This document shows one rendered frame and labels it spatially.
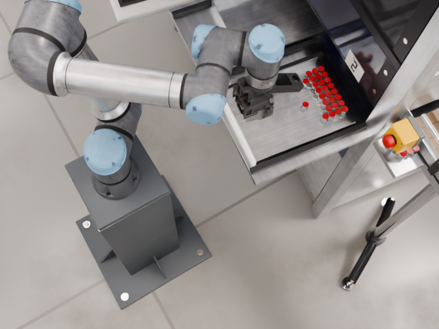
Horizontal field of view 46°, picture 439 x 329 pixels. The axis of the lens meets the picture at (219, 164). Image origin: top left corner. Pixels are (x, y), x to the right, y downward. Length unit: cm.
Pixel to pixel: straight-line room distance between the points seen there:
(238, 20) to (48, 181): 126
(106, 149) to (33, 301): 115
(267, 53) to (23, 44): 50
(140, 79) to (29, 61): 24
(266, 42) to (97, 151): 61
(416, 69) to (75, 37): 82
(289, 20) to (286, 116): 37
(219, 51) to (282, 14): 80
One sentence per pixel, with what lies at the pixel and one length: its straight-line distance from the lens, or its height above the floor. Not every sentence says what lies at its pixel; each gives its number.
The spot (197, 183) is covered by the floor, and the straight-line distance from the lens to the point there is 247.
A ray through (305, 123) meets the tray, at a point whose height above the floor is 88.
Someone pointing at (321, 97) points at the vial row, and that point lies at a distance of 165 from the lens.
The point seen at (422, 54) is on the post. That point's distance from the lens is 134.
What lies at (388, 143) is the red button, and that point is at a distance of 154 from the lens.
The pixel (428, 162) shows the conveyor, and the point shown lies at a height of 90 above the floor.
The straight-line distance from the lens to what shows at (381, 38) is 146.
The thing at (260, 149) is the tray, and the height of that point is 88.
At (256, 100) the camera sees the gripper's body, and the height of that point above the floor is 123.
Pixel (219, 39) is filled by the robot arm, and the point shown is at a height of 143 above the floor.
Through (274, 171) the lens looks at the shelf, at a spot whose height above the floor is 88.
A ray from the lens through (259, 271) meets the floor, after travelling 237.
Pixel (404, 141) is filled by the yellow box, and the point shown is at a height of 103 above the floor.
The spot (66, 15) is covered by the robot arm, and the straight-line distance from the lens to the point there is 122.
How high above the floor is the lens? 232
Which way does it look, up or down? 67 degrees down
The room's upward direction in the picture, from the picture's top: 4 degrees clockwise
